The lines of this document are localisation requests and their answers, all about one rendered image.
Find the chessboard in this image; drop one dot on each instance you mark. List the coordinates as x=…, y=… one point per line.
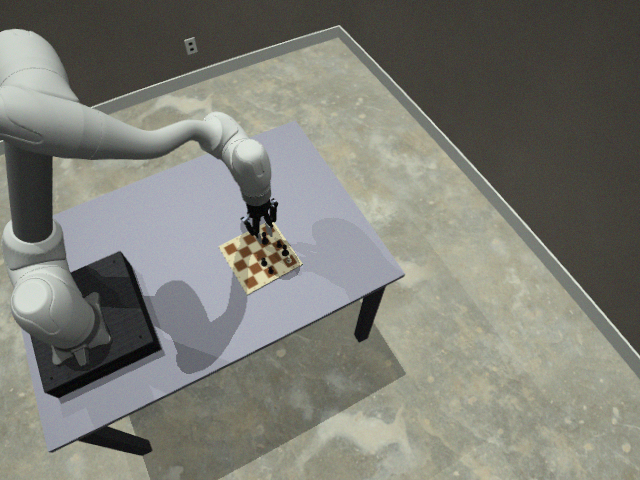
x=244, y=254

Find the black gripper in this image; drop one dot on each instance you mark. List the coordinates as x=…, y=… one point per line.
x=256, y=212

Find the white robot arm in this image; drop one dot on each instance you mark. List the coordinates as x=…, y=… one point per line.
x=43, y=115

